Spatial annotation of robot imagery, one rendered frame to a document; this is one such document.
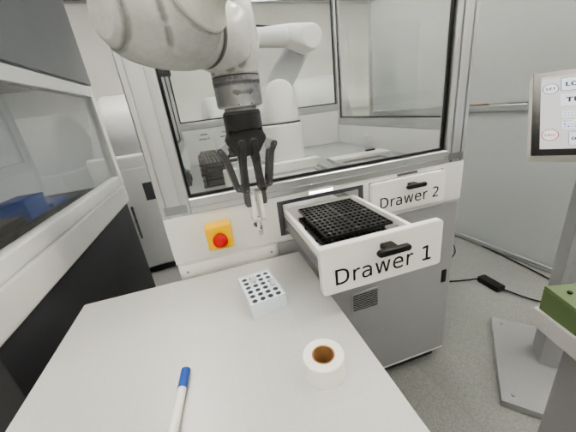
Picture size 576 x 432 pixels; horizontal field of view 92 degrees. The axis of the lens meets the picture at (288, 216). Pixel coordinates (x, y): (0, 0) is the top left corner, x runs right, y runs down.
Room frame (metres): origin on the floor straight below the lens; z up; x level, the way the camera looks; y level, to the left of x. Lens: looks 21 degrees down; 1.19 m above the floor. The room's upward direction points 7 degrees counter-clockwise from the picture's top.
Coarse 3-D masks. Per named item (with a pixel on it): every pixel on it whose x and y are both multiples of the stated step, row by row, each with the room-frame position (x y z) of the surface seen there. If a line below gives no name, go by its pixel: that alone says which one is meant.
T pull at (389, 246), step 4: (380, 244) 0.51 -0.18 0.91; (384, 244) 0.50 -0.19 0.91; (388, 244) 0.50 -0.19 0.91; (392, 244) 0.49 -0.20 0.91; (396, 244) 0.49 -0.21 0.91; (400, 244) 0.49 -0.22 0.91; (404, 244) 0.49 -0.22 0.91; (408, 244) 0.48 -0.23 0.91; (384, 248) 0.49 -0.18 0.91; (388, 248) 0.48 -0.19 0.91; (392, 248) 0.48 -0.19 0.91; (396, 248) 0.48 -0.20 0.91; (400, 248) 0.48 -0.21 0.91; (404, 248) 0.48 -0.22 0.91; (408, 248) 0.48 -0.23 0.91; (380, 252) 0.47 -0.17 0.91; (384, 252) 0.47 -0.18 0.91; (388, 252) 0.47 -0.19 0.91; (392, 252) 0.47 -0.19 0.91; (396, 252) 0.48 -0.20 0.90; (400, 252) 0.48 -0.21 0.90; (380, 256) 0.47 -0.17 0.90; (384, 256) 0.47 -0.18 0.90
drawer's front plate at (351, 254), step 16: (416, 224) 0.54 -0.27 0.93; (432, 224) 0.54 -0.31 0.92; (352, 240) 0.50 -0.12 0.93; (368, 240) 0.50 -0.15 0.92; (384, 240) 0.51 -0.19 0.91; (400, 240) 0.52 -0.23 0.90; (416, 240) 0.53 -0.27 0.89; (432, 240) 0.54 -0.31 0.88; (320, 256) 0.48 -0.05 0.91; (336, 256) 0.48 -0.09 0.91; (352, 256) 0.49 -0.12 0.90; (368, 256) 0.50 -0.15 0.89; (416, 256) 0.53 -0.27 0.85; (432, 256) 0.54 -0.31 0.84; (320, 272) 0.48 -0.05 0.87; (352, 272) 0.49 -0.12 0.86; (368, 272) 0.50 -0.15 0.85; (384, 272) 0.51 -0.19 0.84; (400, 272) 0.52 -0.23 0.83; (336, 288) 0.48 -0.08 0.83; (352, 288) 0.49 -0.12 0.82
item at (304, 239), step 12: (312, 204) 0.85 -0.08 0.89; (372, 204) 0.78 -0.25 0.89; (288, 216) 0.77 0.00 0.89; (300, 216) 0.84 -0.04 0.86; (384, 216) 0.70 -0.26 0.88; (396, 216) 0.67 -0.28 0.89; (288, 228) 0.77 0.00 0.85; (300, 228) 0.67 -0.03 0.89; (300, 240) 0.66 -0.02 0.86; (312, 240) 0.59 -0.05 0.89; (312, 252) 0.57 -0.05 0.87
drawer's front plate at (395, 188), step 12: (396, 180) 0.88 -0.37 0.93; (408, 180) 0.89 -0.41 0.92; (420, 180) 0.91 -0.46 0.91; (432, 180) 0.92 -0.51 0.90; (444, 180) 0.93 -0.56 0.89; (372, 192) 0.86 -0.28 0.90; (384, 192) 0.87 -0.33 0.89; (396, 192) 0.88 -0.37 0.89; (408, 192) 0.89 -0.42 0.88; (420, 192) 0.91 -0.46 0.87; (432, 192) 0.92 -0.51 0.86; (444, 192) 0.93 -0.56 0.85; (384, 204) 0.87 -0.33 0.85; (408, 204) 0.90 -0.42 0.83; (420, 204) 0.91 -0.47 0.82
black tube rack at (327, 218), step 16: (304, 208) 0.80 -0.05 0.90; (320, 208) 0.78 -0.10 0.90; (336, 208) 0.77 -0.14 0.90; (352, 208) 0.75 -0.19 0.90; (368, 208) 0.73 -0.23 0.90; (304, 224) 0.75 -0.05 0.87; (320, 224) 0.67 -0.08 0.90; (336, 224) 0.66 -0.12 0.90; (352, 224) 0.64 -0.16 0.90; (320, 240) 0.63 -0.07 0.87; (336, 240) 0.63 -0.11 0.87
